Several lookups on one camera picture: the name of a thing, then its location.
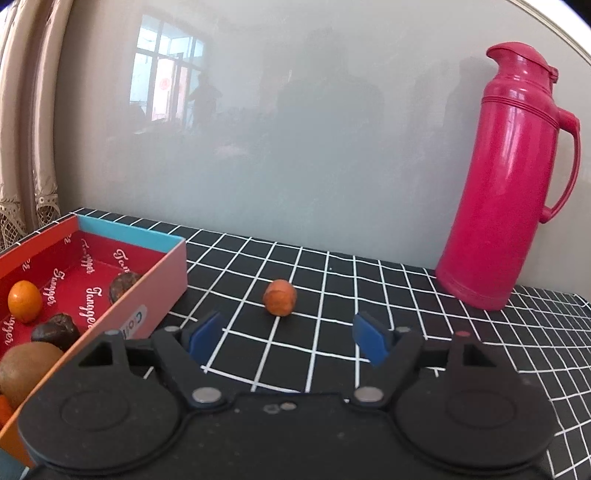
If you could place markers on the orange mandarin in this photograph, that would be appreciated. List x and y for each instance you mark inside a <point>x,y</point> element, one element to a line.
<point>24,301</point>

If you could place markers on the brown kiwi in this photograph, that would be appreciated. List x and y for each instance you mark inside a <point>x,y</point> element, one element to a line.
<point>25,371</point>

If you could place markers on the black white grid tablecloth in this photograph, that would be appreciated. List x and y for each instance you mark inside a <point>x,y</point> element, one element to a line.
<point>323,277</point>

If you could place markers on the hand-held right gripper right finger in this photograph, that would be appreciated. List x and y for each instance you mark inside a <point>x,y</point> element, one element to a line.
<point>371,341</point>

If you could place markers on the beige lace curtain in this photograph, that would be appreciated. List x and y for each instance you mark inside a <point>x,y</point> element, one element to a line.
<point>27,138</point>

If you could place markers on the pink thermos jug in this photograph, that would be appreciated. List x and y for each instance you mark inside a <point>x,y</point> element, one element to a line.
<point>498,184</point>

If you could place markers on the dark wrinkled round fruit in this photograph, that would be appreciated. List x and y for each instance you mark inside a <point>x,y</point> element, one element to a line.
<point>123,286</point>
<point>54,331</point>

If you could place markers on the colourful cardboard box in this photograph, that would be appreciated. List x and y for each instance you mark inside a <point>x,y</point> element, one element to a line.
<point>152,277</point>

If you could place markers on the small reddish-orange fruit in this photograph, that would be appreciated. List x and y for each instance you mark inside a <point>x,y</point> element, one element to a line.
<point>279,297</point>

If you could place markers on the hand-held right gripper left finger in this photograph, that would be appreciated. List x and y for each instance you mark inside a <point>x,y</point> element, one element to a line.
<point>205,337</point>

